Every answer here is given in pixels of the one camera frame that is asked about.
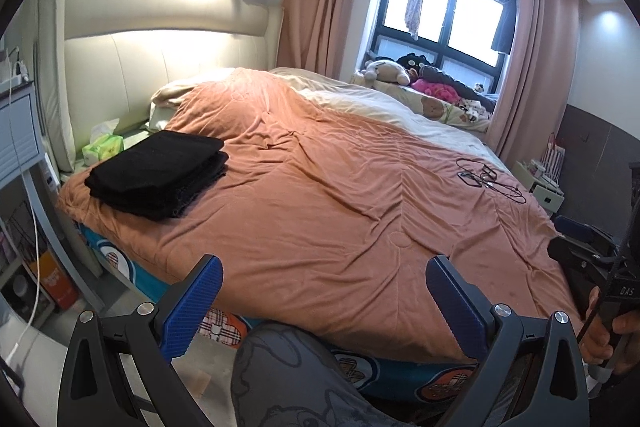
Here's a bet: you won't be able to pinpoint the white wire rack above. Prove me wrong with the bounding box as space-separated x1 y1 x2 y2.
541 133 566 184

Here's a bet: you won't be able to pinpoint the black pants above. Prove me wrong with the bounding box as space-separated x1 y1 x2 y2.
85 130 229 221

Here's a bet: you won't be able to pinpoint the black plush toy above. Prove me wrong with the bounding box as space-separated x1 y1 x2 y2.
396 52 432 83

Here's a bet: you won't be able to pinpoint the white bedside cabinet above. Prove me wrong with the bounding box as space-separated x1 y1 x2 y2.
511 161 565 217

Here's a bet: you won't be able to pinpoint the black framed window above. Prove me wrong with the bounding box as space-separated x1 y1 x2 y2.
370 0 520 95

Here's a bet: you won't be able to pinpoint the beige plush toy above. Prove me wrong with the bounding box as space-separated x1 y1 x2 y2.
352 60 411 88

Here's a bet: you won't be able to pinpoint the person's right hand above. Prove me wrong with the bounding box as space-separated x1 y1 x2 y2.
579 311 640 375

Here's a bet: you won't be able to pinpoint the pink plush item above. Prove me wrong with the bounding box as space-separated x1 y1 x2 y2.
411 79 461 104

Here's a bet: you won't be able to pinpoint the white bedside desk unit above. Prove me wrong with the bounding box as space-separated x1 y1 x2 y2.
0 36 106 333

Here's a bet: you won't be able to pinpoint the right pink curtain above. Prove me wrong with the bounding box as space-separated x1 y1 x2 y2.
485 0 580 168

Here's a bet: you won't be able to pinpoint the hanging dark garment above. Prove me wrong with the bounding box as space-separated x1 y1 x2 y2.
491 0 518 55

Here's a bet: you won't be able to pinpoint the bear print cushion bedding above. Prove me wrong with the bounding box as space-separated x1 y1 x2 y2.
350 72 491 133

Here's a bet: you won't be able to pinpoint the green tissue pack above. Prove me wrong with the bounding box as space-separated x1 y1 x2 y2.
82 134 124 167

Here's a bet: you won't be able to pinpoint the blue cartoon bed sheet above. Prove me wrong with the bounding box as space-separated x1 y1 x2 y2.
74 221 482 405

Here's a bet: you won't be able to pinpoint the orange bed blanket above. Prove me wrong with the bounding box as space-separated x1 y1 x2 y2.
58 68 580 362

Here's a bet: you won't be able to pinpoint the cream padded headboard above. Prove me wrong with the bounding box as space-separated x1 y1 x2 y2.
37 0 283 173

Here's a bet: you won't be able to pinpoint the black cables on bed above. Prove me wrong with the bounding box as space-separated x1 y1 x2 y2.
455 157 527 205

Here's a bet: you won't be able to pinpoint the folded black garment left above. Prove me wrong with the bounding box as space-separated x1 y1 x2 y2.
85 152 229 221

